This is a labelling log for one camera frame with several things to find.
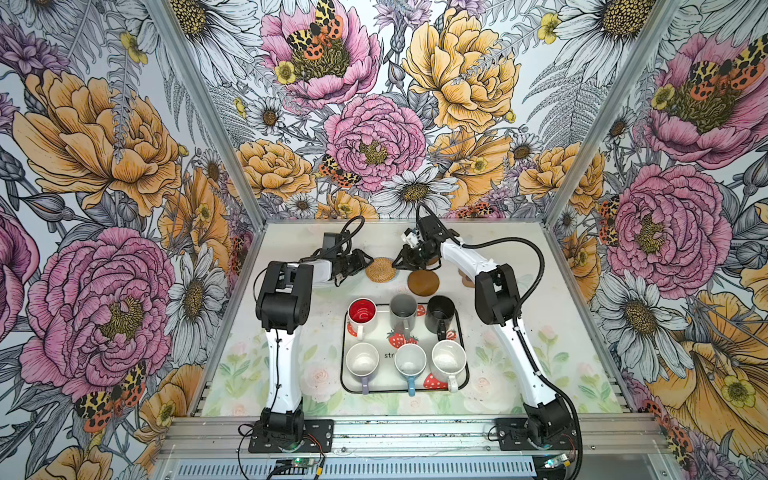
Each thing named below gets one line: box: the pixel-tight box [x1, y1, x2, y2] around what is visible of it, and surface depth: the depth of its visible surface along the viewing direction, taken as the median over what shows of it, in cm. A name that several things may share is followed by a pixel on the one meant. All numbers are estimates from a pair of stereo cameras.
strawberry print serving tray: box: [340, 304, 470, 397], surface depth 85 cm
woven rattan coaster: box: [365, 258, 397, 283], surface depth 107 cm
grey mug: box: [390, 294, 417, 338], surface depth 89 cm
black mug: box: [425, 295, 456, 341], surface depth 90 cm
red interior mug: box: [347, 297, 377, 341], surface depth 91 cm
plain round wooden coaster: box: [407, 270, 440, 297], surface depth 104 cm
